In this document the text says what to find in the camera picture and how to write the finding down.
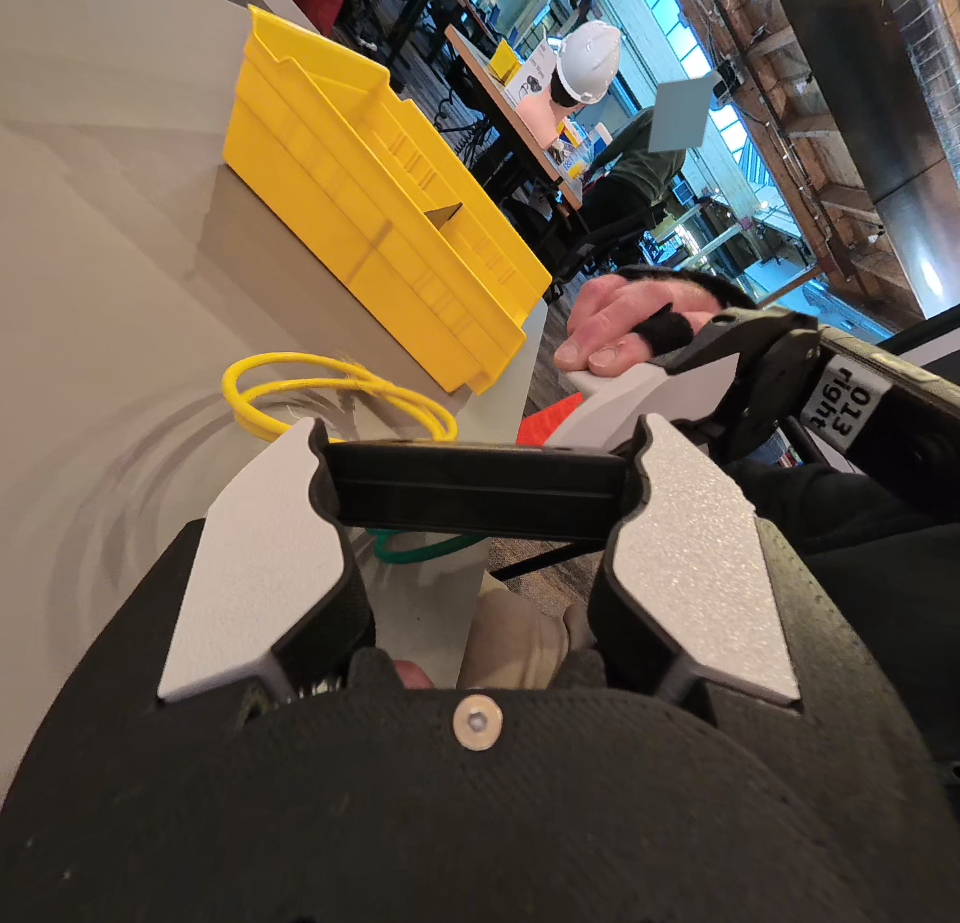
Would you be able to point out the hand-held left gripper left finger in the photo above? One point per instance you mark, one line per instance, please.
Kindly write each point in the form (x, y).
(247, 570)

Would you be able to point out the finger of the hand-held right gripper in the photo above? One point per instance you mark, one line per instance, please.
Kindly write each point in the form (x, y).
(600, 422)
(690, 390)

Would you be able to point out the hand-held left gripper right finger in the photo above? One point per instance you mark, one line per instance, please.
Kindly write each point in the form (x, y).
(697, 563)

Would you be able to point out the black network switch box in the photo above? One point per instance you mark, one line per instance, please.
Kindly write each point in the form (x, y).
(480, 488)

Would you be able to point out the person's right hand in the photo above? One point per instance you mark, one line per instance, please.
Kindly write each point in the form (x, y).
(615, 315)

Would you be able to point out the red textured plastic piece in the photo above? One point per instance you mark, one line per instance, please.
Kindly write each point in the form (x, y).
(547, 420)

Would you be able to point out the person's dark jacket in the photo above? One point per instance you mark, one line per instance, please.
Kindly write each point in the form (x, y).
(862, 563)

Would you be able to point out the person's beige pants leg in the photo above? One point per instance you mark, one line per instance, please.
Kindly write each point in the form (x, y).
(517, 638)

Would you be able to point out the wooden work table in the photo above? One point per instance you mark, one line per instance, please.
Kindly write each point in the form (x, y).
(510, 124)

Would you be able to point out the pink mannequin head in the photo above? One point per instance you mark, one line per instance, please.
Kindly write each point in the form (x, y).
(544, 109)

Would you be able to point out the yellow plastic bin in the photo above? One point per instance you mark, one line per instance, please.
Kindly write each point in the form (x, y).
(375, 188)

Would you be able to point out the white hard hat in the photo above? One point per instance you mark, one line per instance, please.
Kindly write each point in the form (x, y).
(592, 57)

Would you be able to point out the white product box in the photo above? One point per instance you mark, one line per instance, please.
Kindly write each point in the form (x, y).
(534, 75)

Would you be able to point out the small yellow box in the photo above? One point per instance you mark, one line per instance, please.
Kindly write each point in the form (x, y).
(505, 60)

